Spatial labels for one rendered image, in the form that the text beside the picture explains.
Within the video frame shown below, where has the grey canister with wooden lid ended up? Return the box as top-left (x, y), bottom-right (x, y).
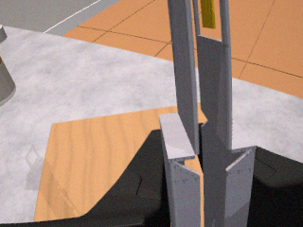
top-left (0, 57), bottom-right (15, 102)

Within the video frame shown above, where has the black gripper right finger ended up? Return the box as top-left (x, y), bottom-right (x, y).
top-left (246, 145), bottom-right (303, 227)

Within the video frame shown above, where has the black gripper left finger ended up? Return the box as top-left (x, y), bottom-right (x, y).
top-left (0, 129), bottom-right (170, 227)

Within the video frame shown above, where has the light wooden board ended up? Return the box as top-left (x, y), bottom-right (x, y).
top-left (34, 106), bottom-right (178, 222)

